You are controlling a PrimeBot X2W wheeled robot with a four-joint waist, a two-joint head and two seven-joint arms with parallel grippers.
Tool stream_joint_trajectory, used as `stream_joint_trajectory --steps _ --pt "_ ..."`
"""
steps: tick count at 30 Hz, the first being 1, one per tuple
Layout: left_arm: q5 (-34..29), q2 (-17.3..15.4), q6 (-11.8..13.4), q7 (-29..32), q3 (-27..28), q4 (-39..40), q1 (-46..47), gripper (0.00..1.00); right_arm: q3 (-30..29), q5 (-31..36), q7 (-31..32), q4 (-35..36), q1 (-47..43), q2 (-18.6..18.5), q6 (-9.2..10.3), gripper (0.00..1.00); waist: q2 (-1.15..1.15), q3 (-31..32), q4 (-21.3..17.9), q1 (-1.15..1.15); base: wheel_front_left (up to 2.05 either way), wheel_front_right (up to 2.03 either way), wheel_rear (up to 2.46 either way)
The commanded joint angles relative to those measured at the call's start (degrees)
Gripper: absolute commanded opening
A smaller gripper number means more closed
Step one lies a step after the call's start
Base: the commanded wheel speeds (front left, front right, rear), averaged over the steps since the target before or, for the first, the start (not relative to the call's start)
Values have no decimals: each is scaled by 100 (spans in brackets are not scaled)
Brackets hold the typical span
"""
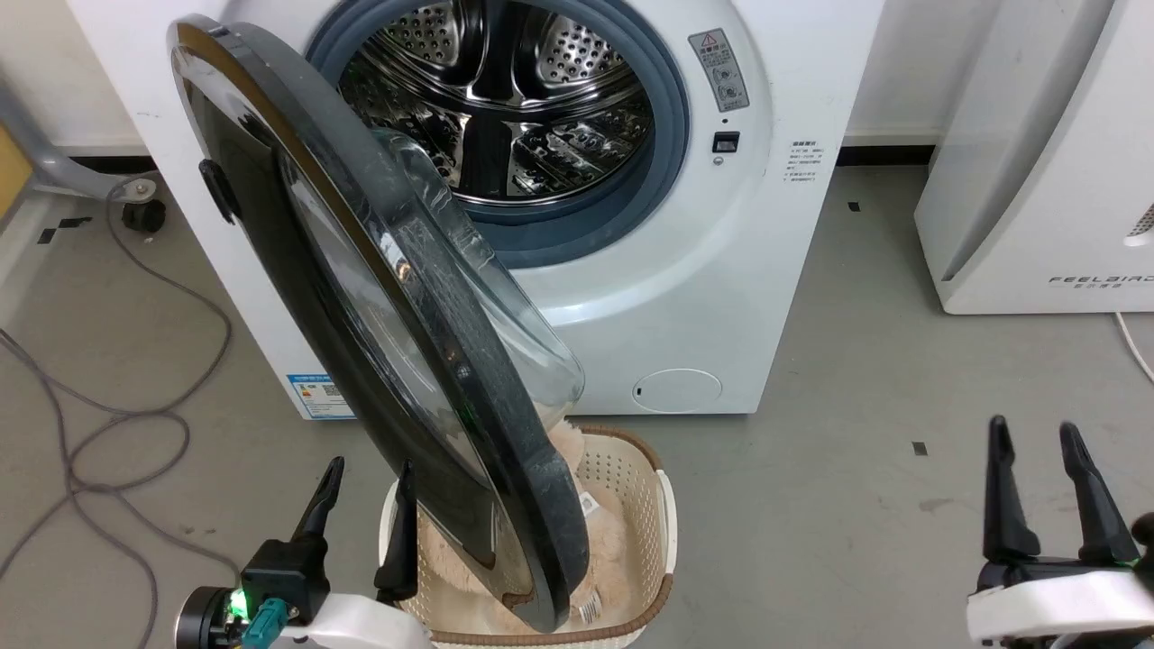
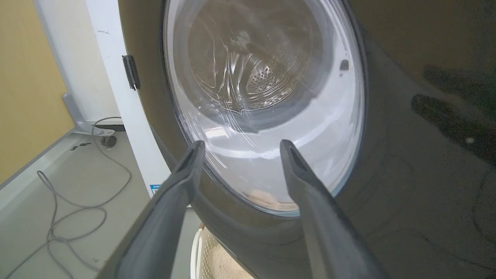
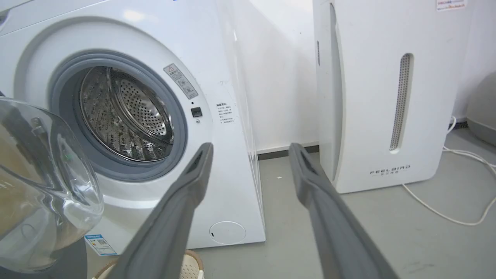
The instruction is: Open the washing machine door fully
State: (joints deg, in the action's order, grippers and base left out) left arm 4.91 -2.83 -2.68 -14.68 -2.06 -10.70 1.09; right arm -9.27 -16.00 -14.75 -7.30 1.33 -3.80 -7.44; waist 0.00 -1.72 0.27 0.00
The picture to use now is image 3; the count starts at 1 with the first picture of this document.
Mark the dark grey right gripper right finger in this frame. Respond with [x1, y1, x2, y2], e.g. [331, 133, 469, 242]
[289, 143, 400, 279]

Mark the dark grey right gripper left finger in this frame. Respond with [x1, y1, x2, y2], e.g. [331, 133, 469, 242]
[106, 142, 214, 279]

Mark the glass washing machine door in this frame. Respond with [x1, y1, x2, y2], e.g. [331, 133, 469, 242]
[0, 91, 104, 274]

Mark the white front-load washing machine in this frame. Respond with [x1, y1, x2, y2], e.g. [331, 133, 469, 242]
[0, 0, 266, 256]

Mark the beige laundry basket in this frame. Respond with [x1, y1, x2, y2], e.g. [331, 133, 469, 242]
[92, 250, 205, 279]

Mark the blue energy label sticker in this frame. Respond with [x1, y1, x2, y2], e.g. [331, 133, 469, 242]
[84, 234, 118, 257]

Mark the grey warning sticker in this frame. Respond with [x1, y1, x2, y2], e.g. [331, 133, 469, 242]
[163, 64, 198, 100]

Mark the white air purifier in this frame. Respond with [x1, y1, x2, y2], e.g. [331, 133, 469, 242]
[312, 0, 474, 194]

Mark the grey round object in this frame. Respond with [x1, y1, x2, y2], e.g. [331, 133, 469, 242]
[466, 72, 496, 147]

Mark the red white sticker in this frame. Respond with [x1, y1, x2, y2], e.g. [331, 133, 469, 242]
[436, 0, 467, 11]

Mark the white power cable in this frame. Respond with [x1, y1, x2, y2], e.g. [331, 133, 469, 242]
[401, 115, 496, 226]

